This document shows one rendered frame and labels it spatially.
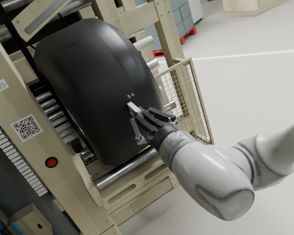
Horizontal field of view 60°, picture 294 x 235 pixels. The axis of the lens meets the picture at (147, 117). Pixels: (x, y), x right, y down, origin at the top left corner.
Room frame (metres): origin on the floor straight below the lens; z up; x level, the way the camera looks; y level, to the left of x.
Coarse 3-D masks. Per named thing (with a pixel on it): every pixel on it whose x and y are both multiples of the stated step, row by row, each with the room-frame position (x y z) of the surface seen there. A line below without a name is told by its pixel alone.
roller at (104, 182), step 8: (144, 152) 0.84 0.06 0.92; (152, 152) 0.84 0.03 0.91; (128, 160) 0.83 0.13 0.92; (136, 160) 0.82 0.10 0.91; (144, 160) 0.82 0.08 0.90; (120, 168) 0.80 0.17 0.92; (128, 168) 0.80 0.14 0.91; (104, 176) 0.79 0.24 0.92; (112, 176) 0.79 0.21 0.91; (120, 176) 0.79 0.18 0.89; (104, 184) 0.77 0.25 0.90
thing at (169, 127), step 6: (156, 126) 0.56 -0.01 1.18; (168, 126) 0.51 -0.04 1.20; (174, 126) 0.52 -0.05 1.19; (150, 132) 0.55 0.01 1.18; (156, 132) 0.51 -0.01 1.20; (162, 132) 0.50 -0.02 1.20; (168, 132) 0.49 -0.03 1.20; (150, 138) 0.52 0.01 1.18; (156, 138) 0.50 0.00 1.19; (162, 138) 0.48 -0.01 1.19; (150, 144) 0.52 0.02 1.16; (156, 144) 0.49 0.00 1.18; (156, 150) 0.50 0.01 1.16
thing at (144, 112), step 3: (144, 111) 0.64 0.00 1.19; (147, 111) 0.64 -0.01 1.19; (144, 114) 0.63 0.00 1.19; (147, 114) 0.62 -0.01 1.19; (150, 114) 0.62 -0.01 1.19; (144, 117) 0.65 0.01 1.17; (147, 117) 0.62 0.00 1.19; (150, 117) 0.60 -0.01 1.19; (153, 117) 0.60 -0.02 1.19; (147, 120) 0.63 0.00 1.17; (150, 120) 0.60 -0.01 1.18; (153, 120) 0.59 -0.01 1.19; (156, 120) 0.58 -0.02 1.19; (159, 120) 0.57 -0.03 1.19; (150, 123) 0.61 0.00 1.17; (153, 123) 0.59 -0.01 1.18; (156, 123) 0.56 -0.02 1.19; (159, 123) 0.56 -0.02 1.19; (162, 123) 0.55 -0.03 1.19; (159, 126) 0.55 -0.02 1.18; (162, 126) 0.54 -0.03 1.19
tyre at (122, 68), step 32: (64, 32) 0.91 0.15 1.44; (96, 32) 0.86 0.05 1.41; (64, 64) 0.77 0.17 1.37; (96, 64) 0.76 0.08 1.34; (128, 64) 0.77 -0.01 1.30; (64, 96) 0.73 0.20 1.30; (96, 96) 0.71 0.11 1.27; (160, 96) 0.79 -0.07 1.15; (96, 128) 0.69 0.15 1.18; (128, 128) 0.71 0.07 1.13
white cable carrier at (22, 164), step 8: (0, 128) 0.82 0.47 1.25; (0, 136) 0.79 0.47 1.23; (0, 144) 0.79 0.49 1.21; (8, 144) 0.80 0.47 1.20; (8, 152) 0.79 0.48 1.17; (16, 152) 0.80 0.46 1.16; (16, 160) 0.79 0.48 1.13; (24, 160) 0.82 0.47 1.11; (24, 168) 0.79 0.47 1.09; (32, 168) 0.83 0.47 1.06; (24, 176) 0.79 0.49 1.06; (32, 176) 0.80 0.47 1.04; (32, 184) 0.79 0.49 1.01; (40, 184) 0.80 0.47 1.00; (40, 192) 0.80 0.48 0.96
